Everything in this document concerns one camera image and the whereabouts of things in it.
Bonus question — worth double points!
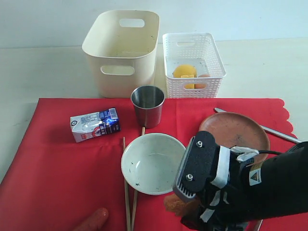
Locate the white ceramic bowl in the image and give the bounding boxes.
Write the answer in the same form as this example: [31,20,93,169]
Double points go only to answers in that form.
[121,133,186,195]

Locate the yellow lemon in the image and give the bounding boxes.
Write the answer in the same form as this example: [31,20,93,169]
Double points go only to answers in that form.
[173,64,197,78]

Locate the brown wooden plate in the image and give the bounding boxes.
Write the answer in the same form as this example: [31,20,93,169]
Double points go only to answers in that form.
[198,112,270,162]

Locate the right wooden chopstick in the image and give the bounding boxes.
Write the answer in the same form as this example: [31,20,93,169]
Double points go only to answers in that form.
[130,127,146,231]

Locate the white perforated plastic basket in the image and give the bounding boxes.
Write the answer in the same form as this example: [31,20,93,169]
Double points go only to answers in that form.
[163,32,226,98]

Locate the yellow cheese wedge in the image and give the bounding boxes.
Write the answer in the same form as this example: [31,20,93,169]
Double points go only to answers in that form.
[180,74,195,78]

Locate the red sausage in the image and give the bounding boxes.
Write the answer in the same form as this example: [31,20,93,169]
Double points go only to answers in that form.
[73,208,109,231]

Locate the blue white milk carton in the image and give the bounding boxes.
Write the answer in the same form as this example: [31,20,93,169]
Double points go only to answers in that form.
[70,108,121,142]

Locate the fried chicken nugget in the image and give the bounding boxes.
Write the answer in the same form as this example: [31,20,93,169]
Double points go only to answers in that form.
[164,194,200,217]

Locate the cream plastic storage bin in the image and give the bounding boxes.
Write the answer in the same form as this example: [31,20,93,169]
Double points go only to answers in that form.
[82,10,159,98]

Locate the left wooden chopstick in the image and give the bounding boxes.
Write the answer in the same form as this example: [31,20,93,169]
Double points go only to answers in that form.
[122,136,131,231]

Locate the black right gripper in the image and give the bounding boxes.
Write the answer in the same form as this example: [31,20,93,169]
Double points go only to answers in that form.
[180,149,255,231]

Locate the dark wooden spoon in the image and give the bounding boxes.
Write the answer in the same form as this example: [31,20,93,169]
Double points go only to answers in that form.
[252,220,263,231]

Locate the brown egg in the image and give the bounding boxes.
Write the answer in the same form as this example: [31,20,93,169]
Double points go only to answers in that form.
[194,74,210,89]

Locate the wooden chopstick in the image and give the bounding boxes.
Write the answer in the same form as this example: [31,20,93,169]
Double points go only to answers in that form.
[130,127,146,231]
[122,136,131,231]

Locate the stainless steel cup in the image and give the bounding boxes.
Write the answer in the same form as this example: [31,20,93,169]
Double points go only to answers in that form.
[130,85,165,128]

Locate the silver metal knife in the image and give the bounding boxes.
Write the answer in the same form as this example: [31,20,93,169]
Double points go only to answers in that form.
[214,107,303,144]

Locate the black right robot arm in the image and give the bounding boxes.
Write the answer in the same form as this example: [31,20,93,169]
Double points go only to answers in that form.
[173,137,308,231]

